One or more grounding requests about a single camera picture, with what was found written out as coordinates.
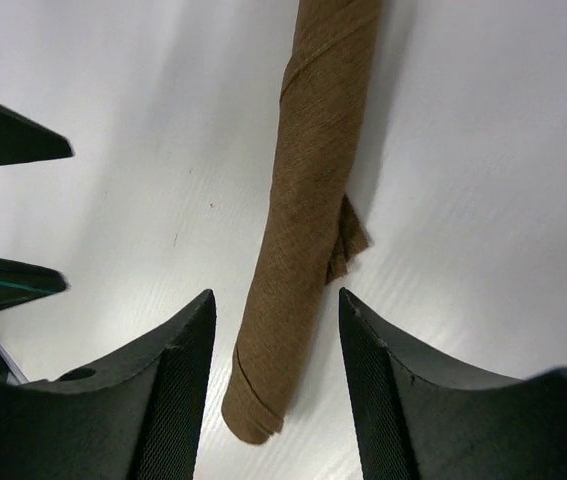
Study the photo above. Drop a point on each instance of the brown cloth napkin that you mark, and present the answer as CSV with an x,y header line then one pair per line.
x,y
312,231

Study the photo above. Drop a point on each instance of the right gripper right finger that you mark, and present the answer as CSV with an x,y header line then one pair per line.
x,y
422,414

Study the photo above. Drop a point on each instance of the aluminium front rail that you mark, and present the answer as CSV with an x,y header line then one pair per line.
x,y
12,366

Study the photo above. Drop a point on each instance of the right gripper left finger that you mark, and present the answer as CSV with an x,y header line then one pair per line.
x,y
135,413

